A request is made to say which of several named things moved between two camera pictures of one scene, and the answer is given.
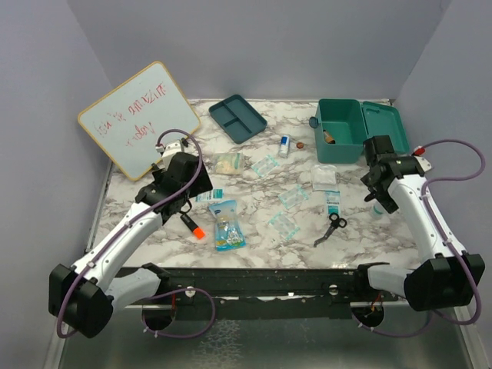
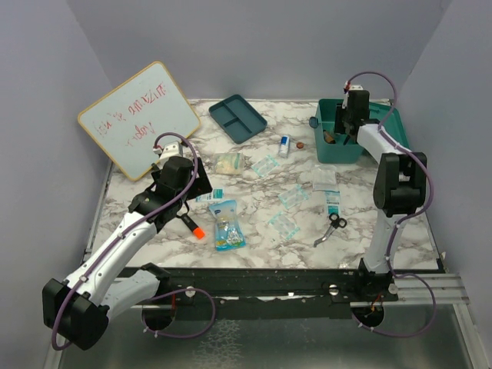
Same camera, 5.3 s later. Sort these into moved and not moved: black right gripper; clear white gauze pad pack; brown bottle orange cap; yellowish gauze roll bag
Moved: black right gripper
Not moved: brown bottle orange cap; yellowish gauze roll bag; clear white gauze pad pack
